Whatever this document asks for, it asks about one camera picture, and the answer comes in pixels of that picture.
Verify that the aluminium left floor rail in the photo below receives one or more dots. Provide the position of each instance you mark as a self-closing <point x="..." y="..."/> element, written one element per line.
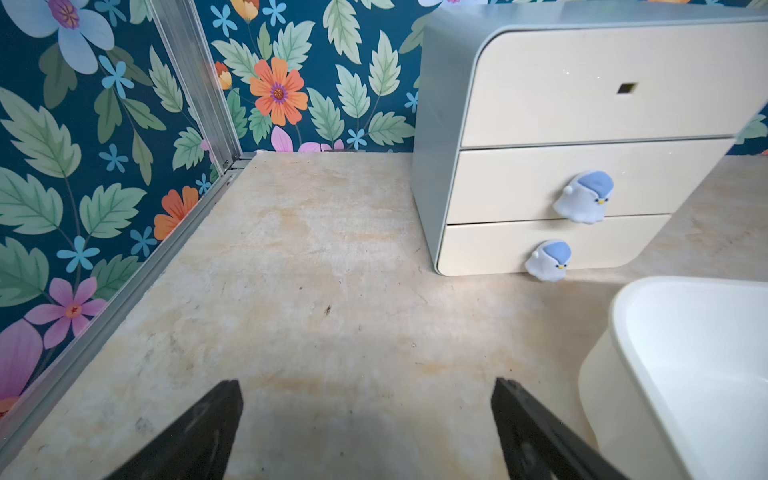
<point x="47" y="390"/>

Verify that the aluminium left corner post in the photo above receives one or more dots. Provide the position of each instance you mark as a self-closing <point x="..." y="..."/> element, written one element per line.
<point x="182" y="32"/>

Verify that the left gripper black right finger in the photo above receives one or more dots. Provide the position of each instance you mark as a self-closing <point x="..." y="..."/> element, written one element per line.
<point x="536" y="444"/>

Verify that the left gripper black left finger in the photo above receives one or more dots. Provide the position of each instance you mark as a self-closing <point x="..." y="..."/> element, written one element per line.
<point x="197" y="445"/>

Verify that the pale blue drawer box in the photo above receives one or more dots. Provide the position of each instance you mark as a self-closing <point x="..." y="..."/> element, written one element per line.
<point x="564" y="135"/>

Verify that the white storage tray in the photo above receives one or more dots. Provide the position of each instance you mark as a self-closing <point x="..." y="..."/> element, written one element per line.
<point x="676" y="387"/>

